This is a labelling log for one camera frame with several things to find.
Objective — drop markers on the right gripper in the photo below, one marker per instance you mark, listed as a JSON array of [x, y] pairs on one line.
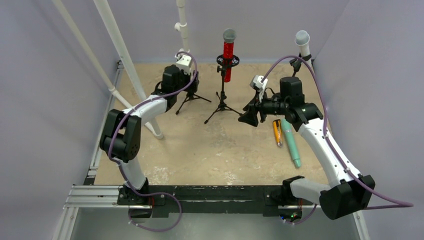
[[255, 110]]

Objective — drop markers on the teal toy microphone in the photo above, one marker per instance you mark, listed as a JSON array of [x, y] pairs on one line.
[[291, 143]]

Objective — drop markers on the black tripod stand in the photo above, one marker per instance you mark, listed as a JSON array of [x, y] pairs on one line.
[[191, 96], [222, 106]]

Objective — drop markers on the red glitter microphone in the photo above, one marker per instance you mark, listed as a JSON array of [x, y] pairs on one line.
[[229, 37]]

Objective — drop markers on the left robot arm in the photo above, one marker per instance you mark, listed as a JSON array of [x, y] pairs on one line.
[[121, 134]]

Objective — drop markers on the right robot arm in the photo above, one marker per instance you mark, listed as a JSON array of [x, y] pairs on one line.
[[346, 191]]

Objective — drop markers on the black round-base mic stand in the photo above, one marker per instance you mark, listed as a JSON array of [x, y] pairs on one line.
[[296, 63]]

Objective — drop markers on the white microphone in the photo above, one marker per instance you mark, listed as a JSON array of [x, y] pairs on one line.
[[302, 39]]

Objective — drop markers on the yellow utility knife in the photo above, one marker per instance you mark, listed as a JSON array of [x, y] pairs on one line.
[[277, 132]]

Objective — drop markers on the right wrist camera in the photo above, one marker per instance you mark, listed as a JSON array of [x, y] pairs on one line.
[[259, 84]]

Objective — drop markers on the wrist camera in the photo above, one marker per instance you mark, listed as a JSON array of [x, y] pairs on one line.
[[184, 63], [259, 84]]

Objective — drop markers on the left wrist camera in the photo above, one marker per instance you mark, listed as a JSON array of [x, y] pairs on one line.
[[184, 63]]

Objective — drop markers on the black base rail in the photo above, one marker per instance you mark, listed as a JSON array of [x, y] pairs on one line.
[[265, 200]]

